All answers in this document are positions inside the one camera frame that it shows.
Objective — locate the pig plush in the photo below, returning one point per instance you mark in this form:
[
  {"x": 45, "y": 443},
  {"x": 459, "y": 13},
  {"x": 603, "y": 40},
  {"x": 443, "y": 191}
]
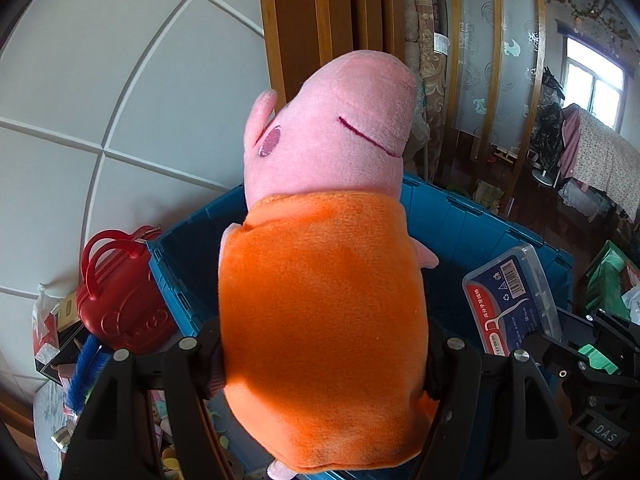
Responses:
[{"x": 320, "y": 285}]

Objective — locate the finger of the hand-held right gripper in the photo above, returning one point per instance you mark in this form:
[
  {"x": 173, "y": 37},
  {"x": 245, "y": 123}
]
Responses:
[
  {"x": 595, "y": 327},
  {"x": 550, "y": 355}
]

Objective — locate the person's right hand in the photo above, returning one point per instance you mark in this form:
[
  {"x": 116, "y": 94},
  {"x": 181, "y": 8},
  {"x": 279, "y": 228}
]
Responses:
[{"x": 597, "y": 457}]

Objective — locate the clear floss pick box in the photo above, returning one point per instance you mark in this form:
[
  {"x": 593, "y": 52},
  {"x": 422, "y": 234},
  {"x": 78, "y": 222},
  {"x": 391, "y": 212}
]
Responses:
[{"x": 510, "y": 300}]

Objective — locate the white round stand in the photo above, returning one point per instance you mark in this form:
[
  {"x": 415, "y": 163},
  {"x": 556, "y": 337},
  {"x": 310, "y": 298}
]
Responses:
[{"x": 545, "y": 176}]

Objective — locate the pink hanging garment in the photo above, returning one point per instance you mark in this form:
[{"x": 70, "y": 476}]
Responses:
[{"x": 570, "y": 135}]

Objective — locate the grey striped tablecloth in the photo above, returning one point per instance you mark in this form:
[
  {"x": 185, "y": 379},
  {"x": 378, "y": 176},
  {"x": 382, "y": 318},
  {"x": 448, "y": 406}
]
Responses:
[{"x": 47, "y": 420}]

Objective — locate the window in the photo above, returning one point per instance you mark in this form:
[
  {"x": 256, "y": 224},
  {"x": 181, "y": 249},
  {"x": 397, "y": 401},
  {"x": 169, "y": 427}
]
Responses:
[{"x": 580, "y": 75}]

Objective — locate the rolled patterned carpet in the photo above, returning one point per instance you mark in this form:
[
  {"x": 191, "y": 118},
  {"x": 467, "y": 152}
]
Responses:
[{"x": 430, "y": 60}]

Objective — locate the black gold-trimmed box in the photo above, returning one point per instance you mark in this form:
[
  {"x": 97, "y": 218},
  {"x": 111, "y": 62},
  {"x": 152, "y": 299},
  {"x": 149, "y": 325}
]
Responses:
[{"x": 65, "y": 355}]

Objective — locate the hanging vine decoration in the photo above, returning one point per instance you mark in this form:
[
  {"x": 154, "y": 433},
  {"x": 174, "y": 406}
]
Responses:
[{"x": 590, "y": 0}]

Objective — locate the green plastic bag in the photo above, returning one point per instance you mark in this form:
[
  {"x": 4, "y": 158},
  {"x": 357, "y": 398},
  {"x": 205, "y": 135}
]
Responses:
[{"x": 605, "y": 275}]

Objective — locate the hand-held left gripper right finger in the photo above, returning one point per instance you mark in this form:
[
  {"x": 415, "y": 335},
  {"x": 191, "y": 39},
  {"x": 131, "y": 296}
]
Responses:
[{"x": 452, "y": 375}]

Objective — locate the floral cloth on rack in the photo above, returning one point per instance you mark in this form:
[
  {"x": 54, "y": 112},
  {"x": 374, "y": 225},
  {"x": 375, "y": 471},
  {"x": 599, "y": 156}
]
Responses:
[{"x": 600, "y": 160}]

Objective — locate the black hanging garment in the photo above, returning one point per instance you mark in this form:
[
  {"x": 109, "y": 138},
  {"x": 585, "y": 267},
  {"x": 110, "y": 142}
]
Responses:
[{"x": 547, "y": 125}]

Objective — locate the red bear-embossed suitcase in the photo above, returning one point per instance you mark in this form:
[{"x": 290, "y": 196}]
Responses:
[{"x": 125, "y": 310}]

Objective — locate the white red plastic packet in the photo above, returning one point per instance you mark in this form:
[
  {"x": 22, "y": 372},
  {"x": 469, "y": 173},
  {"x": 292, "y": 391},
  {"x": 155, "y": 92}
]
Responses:
[{"x": 42, "y": 320}]

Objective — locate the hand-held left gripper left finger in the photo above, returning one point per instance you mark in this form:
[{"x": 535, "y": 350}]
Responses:
[{"x": 200, "y": 365}]

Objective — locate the blue plastic storage crate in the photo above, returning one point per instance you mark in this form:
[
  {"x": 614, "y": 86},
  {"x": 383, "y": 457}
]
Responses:
[{"x": 200, "y": 270}]

